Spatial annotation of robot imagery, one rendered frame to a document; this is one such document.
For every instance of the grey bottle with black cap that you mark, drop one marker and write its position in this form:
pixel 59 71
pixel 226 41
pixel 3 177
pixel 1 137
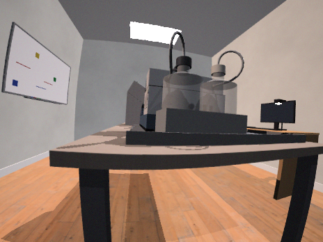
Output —
pixel 183 90

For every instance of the translucent grey bottle with cap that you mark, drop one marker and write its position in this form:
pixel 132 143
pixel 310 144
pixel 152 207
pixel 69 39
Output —
pixel 220 95

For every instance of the black rectangular block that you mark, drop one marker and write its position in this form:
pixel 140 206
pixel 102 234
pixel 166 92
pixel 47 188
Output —
pixel 190 121

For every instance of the black curved hose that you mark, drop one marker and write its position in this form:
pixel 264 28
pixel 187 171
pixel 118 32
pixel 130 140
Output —
pixel 171 48

